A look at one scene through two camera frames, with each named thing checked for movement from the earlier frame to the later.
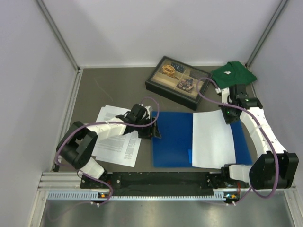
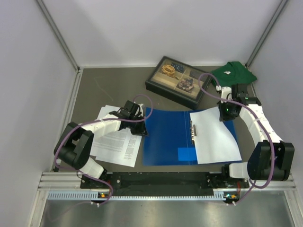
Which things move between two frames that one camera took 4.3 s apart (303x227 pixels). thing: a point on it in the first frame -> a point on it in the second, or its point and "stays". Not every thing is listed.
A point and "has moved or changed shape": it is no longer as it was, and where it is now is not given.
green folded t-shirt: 232,73 stays
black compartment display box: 177,82 stays
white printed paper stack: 122,149 stays
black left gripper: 147,134 -> 141,130
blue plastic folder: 174,149 has moved or changed shape
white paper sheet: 213,145 has moved or changed shape
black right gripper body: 229,116 stays
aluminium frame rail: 60,181 stays
